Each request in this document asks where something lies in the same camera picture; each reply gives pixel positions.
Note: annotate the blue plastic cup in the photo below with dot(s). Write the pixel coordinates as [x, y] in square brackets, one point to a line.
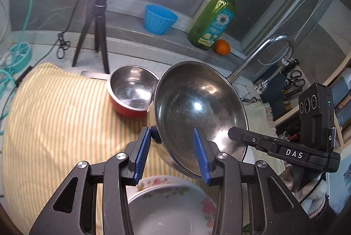
[160, 19]

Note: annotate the large steel bowl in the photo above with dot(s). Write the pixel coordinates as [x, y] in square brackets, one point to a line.
[197, 103]

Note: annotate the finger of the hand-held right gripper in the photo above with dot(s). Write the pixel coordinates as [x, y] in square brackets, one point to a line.
[246, 139]

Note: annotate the chrome faucet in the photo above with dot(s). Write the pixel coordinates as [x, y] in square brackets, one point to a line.
[274, 38]

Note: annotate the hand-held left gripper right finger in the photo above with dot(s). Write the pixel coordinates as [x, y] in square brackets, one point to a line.
[201, 158]

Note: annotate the black tripod stand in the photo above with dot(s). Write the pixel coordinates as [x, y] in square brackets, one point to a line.
[98, 18]

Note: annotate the orange fruit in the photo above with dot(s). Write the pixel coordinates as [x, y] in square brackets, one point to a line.
[222, 47]

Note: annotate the red steel bowl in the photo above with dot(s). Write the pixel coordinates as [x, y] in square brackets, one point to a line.
[129, 86]

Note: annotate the dark knife block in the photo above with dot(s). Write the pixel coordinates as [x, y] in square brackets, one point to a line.
[277, 106]

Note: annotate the yellow striped cloth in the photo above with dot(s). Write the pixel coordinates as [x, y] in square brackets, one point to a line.
[54, 128]

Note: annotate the black scissors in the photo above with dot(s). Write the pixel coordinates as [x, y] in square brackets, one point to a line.
[296, 79]

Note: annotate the blue grey container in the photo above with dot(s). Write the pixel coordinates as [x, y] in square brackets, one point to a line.
[342, 86]

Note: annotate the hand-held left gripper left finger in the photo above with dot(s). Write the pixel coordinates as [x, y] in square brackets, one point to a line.
[142, 152]

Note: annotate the green dish soap bottle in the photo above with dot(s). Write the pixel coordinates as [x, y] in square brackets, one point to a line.
[214, 20]

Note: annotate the small floral plate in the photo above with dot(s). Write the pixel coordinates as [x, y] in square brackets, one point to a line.
[170, 210]

